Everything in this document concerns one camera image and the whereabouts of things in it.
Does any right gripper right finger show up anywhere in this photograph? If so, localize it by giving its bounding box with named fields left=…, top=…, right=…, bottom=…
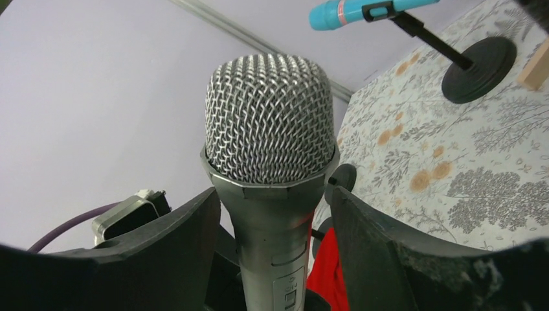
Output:
left=331, top=187, right=548, bottom=310

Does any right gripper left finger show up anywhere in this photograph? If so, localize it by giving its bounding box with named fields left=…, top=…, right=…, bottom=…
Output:
left=1, top=188, right=220, bottom=310

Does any silver microphone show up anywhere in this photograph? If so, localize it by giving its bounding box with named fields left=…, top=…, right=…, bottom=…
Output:
left=201, top=54, right=340, bottom=310

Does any black mic stand moved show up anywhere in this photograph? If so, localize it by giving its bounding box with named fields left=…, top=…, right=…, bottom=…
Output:
left=361, top=1, right=517, bottom=104

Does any blue microphone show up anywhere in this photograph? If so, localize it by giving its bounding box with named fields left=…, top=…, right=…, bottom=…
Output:
left=308, top=0, right=439, bottom=31

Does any red folded cloth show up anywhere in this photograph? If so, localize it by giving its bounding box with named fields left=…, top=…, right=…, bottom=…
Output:
left=306, top=228, right=350, bottom=311

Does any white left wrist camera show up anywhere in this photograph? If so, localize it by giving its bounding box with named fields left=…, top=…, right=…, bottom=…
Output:
left=91, top=189, right=172, bottom=246

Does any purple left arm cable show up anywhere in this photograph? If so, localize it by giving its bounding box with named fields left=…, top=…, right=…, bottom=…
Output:
left=27, top=202, right=121, bottom=254

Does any wooden clothes rack frame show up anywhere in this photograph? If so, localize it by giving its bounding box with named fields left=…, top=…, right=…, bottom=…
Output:
left=517, top=47, right=548, bottom=91

